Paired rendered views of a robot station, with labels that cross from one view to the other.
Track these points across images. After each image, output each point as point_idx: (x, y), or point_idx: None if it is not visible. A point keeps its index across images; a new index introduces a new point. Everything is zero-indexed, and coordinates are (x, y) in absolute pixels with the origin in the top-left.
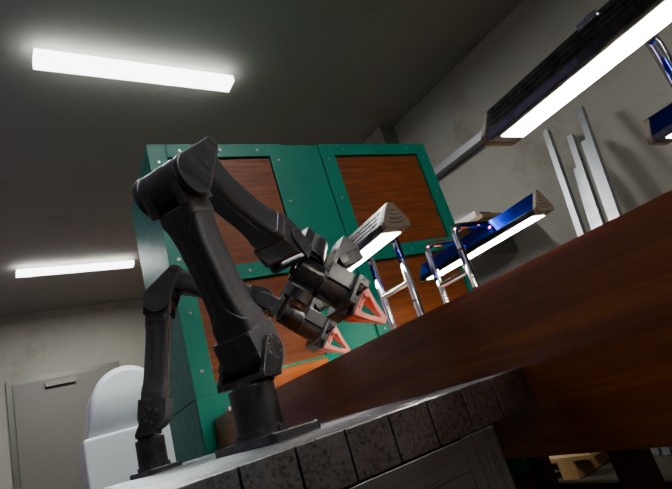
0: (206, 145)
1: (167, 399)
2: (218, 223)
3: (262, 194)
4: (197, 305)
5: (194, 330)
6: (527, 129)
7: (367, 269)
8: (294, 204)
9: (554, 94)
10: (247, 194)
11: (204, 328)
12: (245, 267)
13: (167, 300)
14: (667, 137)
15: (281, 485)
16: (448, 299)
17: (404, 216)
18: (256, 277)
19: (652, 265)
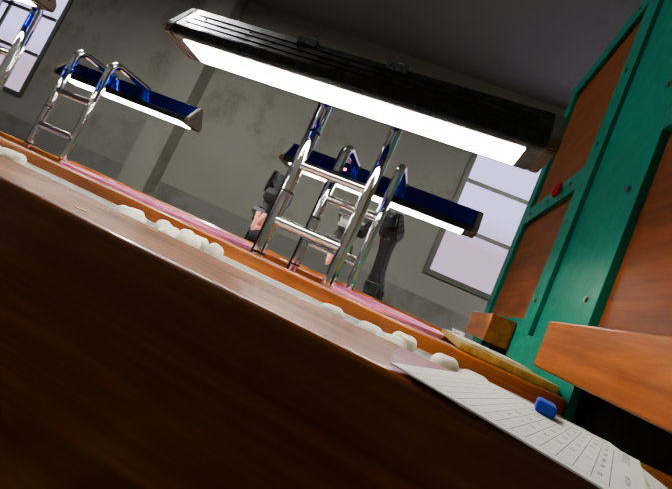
0: (272, 173)
1: (367, 280)
2: (567, 149)
3: (614, 81)
4: (515, 242)
5: (504, 265)
6: (177, 121)
7: (643, 157)
8: (627, 73)
9: (162, 118)
10: (276, 182)
11: (511, 265)
12: (547, 198)
13: (379, 229)
14: (34, 6)
15: None
16: (352, 213)
17: (282, 151)
18: (548, 208)
19: None
